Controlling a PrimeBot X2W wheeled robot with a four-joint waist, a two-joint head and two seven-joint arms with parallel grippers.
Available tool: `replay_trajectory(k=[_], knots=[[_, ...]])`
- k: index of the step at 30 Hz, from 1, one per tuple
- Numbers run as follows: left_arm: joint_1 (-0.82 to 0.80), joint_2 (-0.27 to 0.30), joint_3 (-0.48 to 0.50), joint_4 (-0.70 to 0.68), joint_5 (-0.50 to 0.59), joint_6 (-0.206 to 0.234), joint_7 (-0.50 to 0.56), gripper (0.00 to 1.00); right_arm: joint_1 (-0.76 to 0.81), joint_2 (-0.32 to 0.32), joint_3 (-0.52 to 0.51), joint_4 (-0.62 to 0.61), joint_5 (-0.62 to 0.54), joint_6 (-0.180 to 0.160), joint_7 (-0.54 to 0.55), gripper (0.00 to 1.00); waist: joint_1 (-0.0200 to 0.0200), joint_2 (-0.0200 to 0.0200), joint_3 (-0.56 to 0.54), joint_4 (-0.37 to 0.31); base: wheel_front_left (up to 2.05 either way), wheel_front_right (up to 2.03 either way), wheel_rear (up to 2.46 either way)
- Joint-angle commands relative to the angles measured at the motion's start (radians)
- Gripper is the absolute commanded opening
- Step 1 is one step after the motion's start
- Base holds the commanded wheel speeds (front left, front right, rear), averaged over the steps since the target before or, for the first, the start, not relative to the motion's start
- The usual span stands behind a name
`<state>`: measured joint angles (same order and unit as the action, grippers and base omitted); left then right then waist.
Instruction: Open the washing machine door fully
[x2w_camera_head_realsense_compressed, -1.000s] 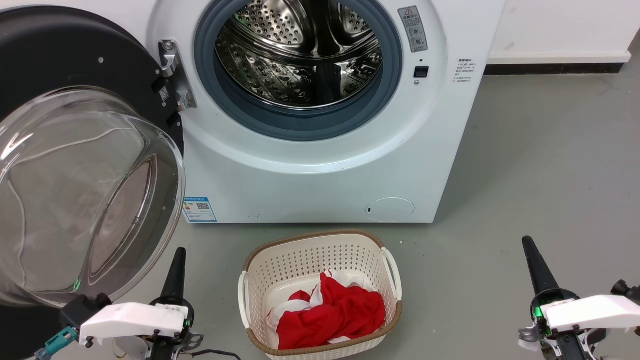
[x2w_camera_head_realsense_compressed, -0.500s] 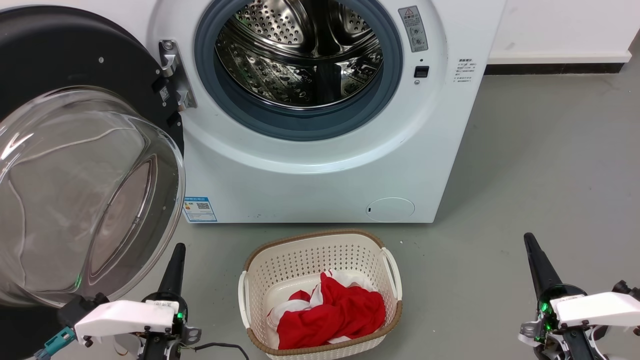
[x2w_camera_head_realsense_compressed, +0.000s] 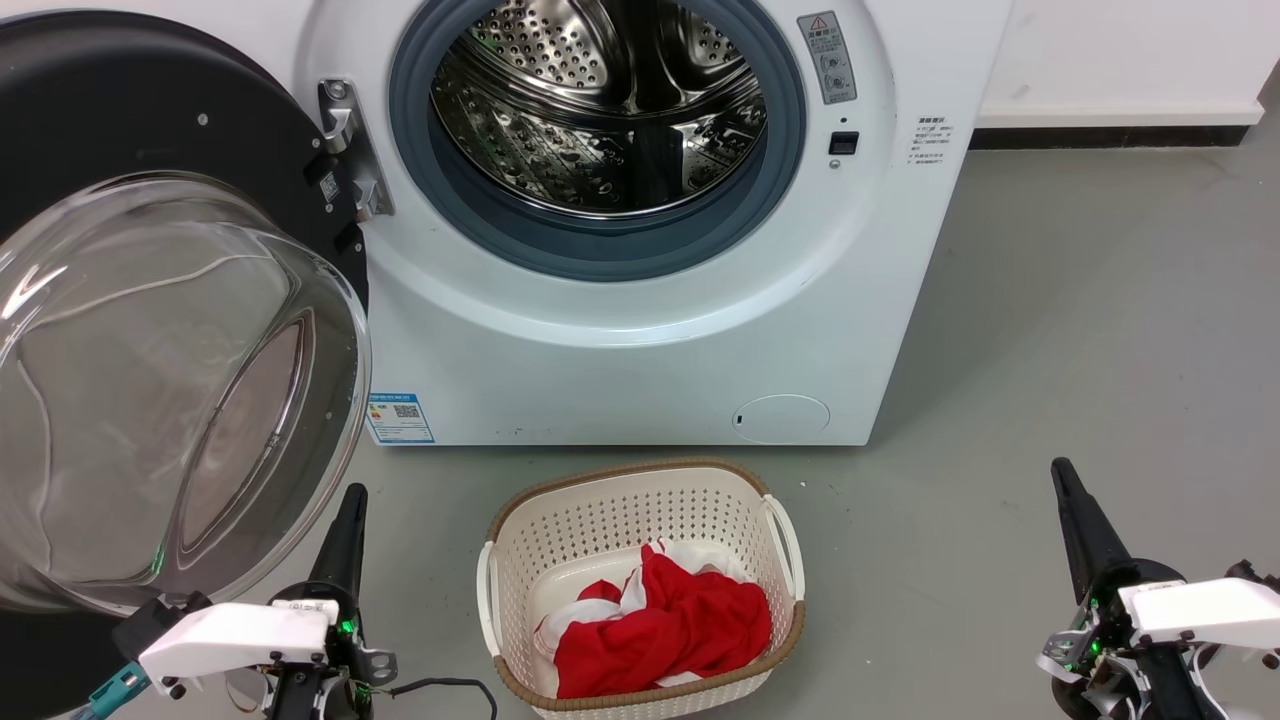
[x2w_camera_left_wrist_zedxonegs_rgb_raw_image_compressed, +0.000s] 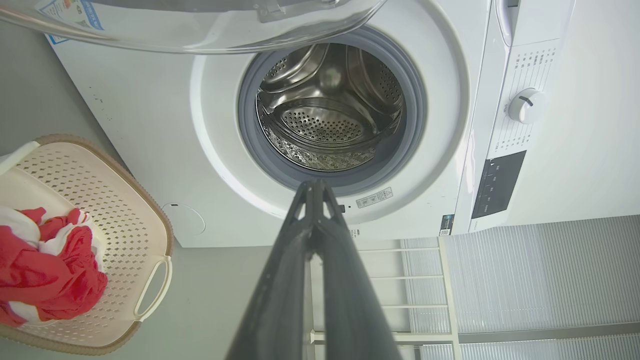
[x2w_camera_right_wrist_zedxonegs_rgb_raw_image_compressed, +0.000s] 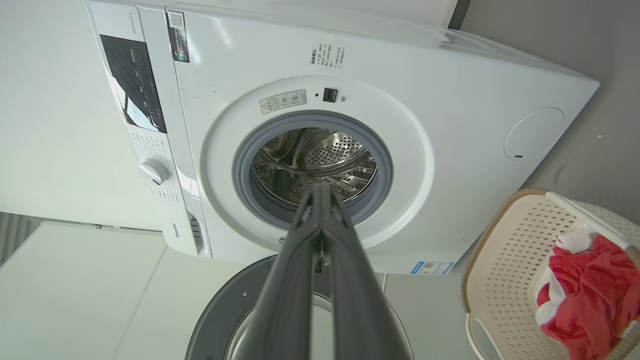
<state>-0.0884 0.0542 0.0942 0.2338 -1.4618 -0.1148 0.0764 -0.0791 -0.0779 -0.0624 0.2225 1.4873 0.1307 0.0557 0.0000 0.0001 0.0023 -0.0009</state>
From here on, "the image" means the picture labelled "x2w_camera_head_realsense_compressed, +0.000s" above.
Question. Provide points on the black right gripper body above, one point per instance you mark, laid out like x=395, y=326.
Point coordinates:
x=1105, y=610

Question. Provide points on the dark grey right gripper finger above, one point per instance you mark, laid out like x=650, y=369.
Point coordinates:
x=1090, y=535

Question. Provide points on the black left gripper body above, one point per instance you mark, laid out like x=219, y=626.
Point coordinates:
x=345, y=650

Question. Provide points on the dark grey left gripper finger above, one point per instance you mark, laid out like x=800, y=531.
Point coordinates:
x=343, y=550

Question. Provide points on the black round glass washer door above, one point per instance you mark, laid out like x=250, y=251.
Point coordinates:
x=120, y=100

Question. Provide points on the white front-load washing machine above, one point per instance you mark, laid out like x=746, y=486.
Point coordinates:
x=600, y=380

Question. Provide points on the silver metal door hinge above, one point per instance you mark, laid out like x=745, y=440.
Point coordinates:
x=360, y=170

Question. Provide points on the black door latch slot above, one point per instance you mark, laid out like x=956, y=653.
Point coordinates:
x=843, y=143

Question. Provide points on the blue energy label sticker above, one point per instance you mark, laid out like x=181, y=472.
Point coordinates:
x=400, y=418

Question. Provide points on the cream plastic laundry basket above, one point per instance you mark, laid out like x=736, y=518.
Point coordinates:
x=600, y=510

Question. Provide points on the round white filter cover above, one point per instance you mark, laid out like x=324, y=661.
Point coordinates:
x=782, y=419

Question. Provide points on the red garment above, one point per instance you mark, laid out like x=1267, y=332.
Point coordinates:
x=680, y=625

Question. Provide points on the white garment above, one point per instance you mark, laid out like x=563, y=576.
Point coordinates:
x=715, y=560

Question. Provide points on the perforated steel washer drum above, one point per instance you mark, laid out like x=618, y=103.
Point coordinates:
x=560, y=130

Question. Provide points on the grey warning sticker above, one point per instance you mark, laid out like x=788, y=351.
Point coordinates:
x=828, y=55

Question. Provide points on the white right wrist camera cover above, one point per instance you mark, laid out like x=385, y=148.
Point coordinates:
x=1210, y=610

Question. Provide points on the white wrist camera cover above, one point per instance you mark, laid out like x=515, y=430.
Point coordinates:
x=235, y=640
x=1210, y=610

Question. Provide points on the white left wrist camera cover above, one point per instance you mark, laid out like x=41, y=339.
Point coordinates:
x=235, y=640

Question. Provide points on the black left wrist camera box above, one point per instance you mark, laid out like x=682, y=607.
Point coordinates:
x=150, y=622

